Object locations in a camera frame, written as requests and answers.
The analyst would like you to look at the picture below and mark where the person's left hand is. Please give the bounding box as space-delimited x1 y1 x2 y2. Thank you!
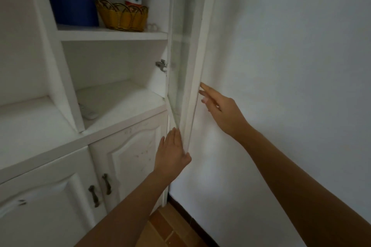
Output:
153 127 192 181

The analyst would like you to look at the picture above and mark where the person's right hand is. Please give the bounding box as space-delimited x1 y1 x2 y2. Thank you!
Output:
198 82 253 141

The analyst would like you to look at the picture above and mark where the white wooden cabinet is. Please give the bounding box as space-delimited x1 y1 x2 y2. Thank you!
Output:
0 0 175 247

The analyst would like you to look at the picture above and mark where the yellow wicker basket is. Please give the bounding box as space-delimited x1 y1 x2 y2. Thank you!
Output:
95 0 149 32

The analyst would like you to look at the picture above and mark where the white remote control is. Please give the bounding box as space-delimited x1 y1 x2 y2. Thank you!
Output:
78 103 99 121

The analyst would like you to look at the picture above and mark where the person's right forearm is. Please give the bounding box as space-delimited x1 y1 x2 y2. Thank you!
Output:
236 125 371 247

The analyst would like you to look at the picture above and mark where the dark metal door handle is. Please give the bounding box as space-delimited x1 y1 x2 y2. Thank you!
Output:
102 173 113 196
88 185 101 208

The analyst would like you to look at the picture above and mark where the person's left forearm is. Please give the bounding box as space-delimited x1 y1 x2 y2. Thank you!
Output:
75 170 170 247

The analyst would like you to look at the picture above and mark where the narrow white panelled cabinet door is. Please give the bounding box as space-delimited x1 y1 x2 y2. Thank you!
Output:
89 111 170 216

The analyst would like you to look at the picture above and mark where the wide white panelled cabinet door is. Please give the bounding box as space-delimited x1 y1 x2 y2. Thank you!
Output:
0 147 108 247

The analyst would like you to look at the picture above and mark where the white framed glass cabinet door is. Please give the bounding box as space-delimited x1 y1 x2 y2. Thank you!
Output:
166 0 221 152

